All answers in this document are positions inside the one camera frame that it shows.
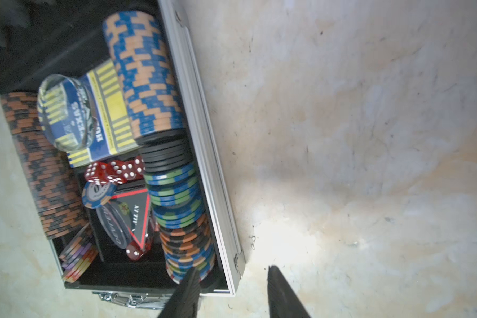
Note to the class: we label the blue orange chip column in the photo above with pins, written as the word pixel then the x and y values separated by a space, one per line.
pixel 140 55

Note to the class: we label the small case all-in triangle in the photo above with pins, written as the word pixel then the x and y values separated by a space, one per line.
pixel 134 208

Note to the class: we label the small silver poker case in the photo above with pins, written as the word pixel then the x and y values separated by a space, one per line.
pixel 38 38

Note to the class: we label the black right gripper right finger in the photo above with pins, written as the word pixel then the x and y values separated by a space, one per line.
pixel 282 300

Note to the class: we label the clear round dealer puck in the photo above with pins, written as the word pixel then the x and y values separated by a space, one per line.
pixel 66 111

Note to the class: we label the brown black chip column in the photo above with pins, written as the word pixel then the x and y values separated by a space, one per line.
pixel 52 183

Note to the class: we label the red dice pair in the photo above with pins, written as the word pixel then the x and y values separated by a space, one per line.
pixel 115 172

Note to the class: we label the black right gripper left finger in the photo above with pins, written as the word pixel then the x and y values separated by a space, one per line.
pixel 184 301

